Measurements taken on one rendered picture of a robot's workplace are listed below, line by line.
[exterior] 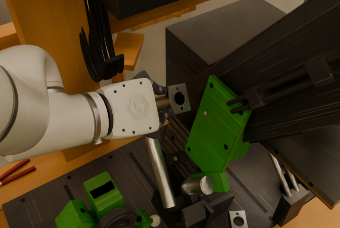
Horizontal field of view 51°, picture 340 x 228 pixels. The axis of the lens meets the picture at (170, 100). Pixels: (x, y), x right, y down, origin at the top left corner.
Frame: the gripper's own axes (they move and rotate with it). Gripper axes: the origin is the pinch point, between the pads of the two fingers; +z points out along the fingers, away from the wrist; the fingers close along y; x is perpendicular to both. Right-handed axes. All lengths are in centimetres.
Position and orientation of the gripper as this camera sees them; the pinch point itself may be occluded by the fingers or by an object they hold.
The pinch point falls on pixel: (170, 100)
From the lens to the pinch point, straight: 70.6
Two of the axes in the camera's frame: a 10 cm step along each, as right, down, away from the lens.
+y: -2.1, -9.8, 0.1
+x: -5.9, 1.3, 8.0
